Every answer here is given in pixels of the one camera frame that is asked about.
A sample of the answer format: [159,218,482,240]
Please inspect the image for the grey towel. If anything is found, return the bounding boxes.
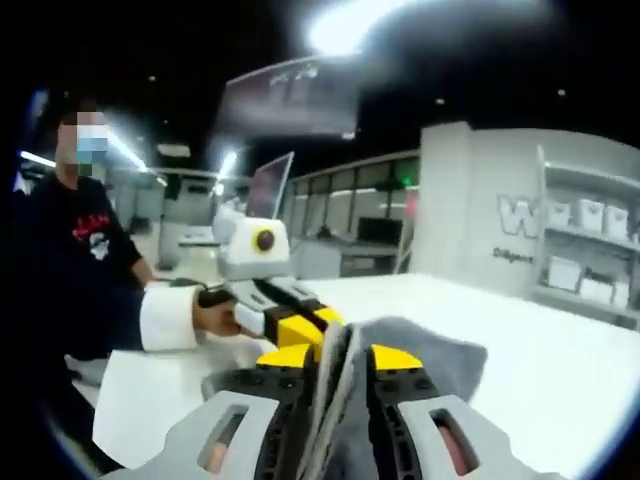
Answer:
[299,314,489,480]

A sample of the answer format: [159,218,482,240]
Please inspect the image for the person's left hand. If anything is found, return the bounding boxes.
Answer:
[192,288,249,339]

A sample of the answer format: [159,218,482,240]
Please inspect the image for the large computer monitor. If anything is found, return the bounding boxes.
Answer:
[247,151,296,221]

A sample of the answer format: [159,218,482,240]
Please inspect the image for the ceiling light strip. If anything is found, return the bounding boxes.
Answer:
[214,151,240,197]
[307,0,441,54]

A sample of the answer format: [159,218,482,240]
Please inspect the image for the small black monitor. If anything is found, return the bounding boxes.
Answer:
[357,217,404,246]

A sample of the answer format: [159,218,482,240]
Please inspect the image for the dark hanging ceiling banner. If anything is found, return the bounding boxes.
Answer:
[219,53,362,137]

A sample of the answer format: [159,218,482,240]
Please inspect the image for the rows of white storage bins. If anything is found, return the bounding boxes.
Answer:
[547,197,632,309]

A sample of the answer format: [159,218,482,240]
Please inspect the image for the grey metal shelf unit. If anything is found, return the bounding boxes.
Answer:
[532,143,640,329]

